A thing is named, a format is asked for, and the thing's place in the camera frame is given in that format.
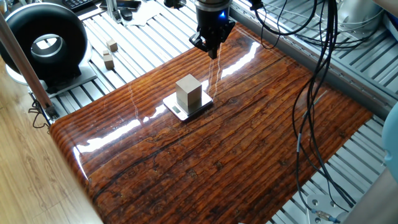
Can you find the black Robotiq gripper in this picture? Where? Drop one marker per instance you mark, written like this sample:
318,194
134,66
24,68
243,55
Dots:
213,26

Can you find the light wooden cube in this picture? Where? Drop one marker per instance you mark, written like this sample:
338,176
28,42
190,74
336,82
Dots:
188,91

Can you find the silver UR5 robot arm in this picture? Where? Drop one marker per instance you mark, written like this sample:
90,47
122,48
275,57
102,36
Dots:
392,140

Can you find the small silver digital scale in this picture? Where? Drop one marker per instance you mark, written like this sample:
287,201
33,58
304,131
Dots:
180,109

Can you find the white paper sheet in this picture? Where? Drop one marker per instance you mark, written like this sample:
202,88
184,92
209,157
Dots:
146,12

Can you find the black computer mouse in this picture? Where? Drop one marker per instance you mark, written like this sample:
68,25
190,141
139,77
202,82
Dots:
126,14

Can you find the small wooden block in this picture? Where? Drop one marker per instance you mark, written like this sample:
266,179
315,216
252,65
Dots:
109,62
112,45

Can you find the short aluminium upright profile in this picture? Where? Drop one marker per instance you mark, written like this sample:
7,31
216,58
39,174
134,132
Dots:
112,9

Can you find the tiny wooden block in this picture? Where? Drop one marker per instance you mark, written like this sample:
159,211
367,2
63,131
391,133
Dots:
106,52

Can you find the glossy wood-grain board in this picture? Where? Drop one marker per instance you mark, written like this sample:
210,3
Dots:
217,149

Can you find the black keyboard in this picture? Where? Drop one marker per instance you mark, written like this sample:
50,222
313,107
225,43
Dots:
77,3

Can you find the grey aluminium table rail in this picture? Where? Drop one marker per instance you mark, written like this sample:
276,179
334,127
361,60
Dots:
326,71

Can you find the aluminium frame post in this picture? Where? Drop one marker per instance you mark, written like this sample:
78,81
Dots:
28,74

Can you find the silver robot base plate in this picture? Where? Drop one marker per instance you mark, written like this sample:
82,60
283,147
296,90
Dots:
321,203

